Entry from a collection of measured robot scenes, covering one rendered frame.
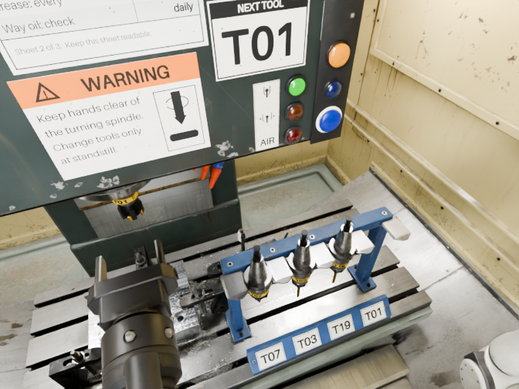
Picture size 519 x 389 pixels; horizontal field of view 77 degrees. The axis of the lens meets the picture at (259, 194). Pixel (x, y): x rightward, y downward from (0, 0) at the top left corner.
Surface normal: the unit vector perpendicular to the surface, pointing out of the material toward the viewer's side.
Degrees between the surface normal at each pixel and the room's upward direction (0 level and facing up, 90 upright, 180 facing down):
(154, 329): 37
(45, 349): 0
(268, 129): 90
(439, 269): 24
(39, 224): 90
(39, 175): 90
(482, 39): 90
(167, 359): 50
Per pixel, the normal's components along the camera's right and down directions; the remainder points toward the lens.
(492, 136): -0.93, 0.27
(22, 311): 0.37, -0.77
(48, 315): -0.02, -0.72
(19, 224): 0.36, 0.64
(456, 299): -0.40, -0.55
